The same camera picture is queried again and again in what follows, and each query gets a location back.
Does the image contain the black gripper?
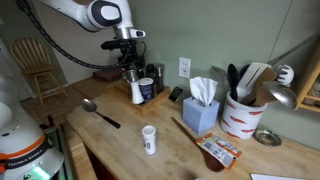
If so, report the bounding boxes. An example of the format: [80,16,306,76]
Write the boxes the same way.
[101,39,146,80]

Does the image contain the tall white spice grinder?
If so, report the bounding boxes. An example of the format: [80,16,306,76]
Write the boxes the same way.
[126,69,144,104]

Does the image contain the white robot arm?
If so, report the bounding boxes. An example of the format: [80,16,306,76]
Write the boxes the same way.
[0,0,146,180]

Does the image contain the wooden spice tray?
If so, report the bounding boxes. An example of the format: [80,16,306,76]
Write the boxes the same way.
[111,80,170,113]

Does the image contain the small white spice bottle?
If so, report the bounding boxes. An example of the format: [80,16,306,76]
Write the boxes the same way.
[142,125,157,155]

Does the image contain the dark lidded round canister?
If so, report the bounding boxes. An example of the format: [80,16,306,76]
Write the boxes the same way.
[139,77,154,102]

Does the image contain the tall dark pepper grinder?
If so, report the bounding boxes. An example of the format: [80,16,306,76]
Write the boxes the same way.
[155,64,164,94]

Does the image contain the small black digital timer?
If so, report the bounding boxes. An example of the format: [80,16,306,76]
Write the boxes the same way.
[169,87,183,102]

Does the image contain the blue tissue box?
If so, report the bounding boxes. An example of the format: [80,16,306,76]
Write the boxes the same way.
[182,97,220,135]

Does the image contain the wooden chair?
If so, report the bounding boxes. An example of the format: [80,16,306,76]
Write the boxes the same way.
[10,37,68,105]

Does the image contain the white utensil crock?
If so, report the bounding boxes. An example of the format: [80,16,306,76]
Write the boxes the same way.
[220,93,268,139]

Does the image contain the wooden spoon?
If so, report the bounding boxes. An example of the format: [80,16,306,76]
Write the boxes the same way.
[171,116,226,173]

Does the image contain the orange seasoning packet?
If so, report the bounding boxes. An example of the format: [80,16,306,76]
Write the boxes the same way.
[196,133,242,170]

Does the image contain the small metal dish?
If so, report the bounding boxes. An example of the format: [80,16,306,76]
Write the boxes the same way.
[253,128,282,147]

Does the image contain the metal ladle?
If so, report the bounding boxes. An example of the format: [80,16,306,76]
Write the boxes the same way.
[251,81,297,109]

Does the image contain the white wall outlet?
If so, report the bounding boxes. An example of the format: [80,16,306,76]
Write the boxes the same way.
[179,57,191,78]

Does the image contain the metal spoon black handle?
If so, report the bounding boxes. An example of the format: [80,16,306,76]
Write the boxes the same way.
[81,99,121,129]

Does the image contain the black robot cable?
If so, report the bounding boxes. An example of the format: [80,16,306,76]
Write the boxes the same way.
[15,0,148,70]

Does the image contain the wooden wall spice shelf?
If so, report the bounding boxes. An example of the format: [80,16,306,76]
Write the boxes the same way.
[294,43,320,114]

